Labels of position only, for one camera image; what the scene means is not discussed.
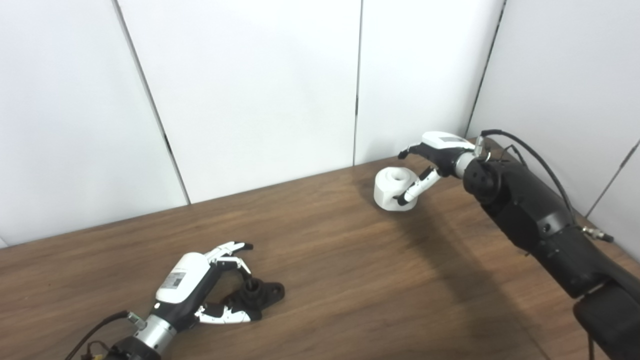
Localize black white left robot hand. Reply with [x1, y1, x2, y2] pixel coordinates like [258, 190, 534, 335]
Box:
[150, 241, 254, 333]

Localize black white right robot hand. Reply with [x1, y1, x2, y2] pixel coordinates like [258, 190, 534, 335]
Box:
[397, 131, 476, 207]

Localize round white plastic piece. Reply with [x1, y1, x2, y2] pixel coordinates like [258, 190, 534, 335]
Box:
[373, 167, 426, 213]

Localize black plastic holder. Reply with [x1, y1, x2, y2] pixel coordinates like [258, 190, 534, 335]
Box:
[221, 278, 286, 322]

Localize thin dark loose wires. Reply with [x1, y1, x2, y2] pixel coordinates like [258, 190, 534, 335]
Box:
[500, 145, 528, 168]

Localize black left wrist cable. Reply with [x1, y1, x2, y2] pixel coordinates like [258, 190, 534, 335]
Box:
[65, 310, 146, 360]

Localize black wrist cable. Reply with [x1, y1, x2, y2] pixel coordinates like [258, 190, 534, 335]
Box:
[65, 310, 146, 360]
[475, 129, 615, 243]

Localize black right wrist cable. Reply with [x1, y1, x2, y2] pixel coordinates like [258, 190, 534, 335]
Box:
[475, 129, 615, 243]

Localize thin wires with yellow connector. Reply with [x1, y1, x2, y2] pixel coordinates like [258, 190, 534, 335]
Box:
[82, 341, 108, 360]

